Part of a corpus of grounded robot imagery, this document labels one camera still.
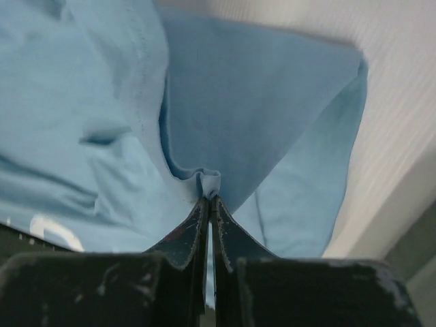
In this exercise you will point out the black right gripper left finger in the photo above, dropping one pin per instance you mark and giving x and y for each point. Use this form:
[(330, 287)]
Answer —
[(163, 286)]

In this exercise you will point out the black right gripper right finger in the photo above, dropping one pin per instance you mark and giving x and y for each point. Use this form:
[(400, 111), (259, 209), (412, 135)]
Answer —
[(254, 287)]

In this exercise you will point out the light blue printed t-shirt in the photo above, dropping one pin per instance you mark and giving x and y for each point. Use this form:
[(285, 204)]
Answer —
[(116, 116)]

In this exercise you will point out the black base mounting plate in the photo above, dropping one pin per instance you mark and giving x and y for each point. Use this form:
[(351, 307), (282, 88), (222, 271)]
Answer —
[(14, 242)]

